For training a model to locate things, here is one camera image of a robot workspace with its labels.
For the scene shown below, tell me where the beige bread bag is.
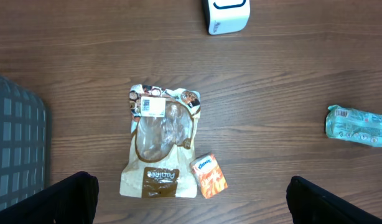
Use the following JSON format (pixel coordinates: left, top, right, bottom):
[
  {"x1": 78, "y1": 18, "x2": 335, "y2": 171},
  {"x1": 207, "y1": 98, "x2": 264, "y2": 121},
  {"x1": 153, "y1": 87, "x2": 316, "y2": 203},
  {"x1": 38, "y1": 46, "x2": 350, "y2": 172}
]
[{"x1": 119, "y1": 84, "x2": 201, "y2": 198}]

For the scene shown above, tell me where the grey plastic mesh basket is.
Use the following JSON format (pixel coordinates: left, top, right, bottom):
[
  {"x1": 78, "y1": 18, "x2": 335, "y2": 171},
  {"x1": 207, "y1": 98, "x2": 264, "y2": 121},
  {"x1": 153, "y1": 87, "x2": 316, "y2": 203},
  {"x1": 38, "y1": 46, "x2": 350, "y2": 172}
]
[{"x1": 0, "y1": 76, "x2": 47, "y2": 211}]

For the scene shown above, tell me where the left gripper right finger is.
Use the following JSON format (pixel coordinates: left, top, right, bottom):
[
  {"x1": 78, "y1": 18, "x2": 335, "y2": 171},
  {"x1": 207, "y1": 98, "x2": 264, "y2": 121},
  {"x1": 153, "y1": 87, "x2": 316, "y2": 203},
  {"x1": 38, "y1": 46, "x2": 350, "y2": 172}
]
[{"x1": 286, "y1": 175, "x2": 382, "y2": 224}]

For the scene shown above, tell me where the white barcode scanner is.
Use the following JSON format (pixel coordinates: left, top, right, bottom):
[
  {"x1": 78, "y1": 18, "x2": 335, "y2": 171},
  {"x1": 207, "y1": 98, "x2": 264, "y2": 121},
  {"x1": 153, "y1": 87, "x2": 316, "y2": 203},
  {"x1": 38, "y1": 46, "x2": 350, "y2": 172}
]
[{"x1": 201, "y1": 0, "x2": 251, "y2": 35}]

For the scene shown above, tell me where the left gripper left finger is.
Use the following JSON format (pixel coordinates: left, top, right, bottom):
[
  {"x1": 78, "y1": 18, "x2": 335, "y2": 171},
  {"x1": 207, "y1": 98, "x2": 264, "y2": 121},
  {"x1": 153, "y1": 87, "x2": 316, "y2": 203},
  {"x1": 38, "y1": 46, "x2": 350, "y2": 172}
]
[{"x1": 0, "y1": 171, "x2": 99, "y2": 224}]

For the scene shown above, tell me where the orange white packet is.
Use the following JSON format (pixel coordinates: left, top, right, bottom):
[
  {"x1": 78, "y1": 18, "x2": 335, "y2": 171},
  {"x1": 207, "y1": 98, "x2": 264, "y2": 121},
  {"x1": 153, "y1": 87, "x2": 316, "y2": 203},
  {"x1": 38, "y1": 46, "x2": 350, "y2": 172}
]
[{"x1": 190, "y1": 153, "x2": 228, "y2": 198}]

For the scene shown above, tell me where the teal white snack packet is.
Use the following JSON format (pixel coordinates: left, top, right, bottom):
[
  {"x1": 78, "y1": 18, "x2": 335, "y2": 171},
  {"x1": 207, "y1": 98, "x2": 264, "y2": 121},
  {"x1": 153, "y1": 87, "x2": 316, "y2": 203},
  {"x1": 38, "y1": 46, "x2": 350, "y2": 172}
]
[{"x1": 325, "y1": 105, "x2": 382, "y2": 147}]

